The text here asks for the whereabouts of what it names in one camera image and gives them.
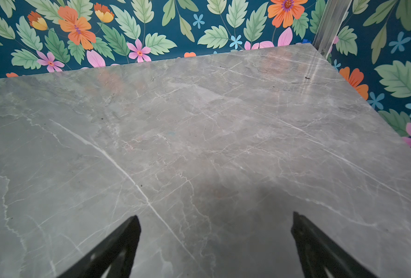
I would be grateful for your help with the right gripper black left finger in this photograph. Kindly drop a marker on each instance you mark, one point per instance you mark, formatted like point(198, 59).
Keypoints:
point(113, 257)

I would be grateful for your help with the aluminium frame post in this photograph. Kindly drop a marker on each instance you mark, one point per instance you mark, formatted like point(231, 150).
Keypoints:
point(330, 23)

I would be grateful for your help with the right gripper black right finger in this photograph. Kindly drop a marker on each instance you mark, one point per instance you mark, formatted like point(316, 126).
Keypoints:
point(320, 256)

